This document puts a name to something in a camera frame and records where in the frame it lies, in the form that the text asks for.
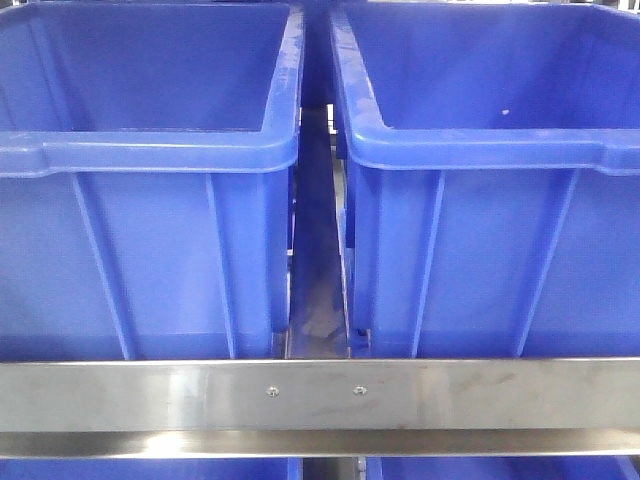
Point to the blue plastic bin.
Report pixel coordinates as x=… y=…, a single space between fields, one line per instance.
x=492 y=199
x=147 y=157

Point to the blue plastic bin front left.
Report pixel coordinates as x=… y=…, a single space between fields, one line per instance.
x=147 y=157

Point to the blue plastic bin lower shelf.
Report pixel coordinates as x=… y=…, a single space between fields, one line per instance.
x=233 y=468

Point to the blue plastic bin front right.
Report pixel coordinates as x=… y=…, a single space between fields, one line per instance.
x=492 y=199

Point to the steel shelf front rail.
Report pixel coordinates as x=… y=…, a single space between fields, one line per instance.
x=320 y=408

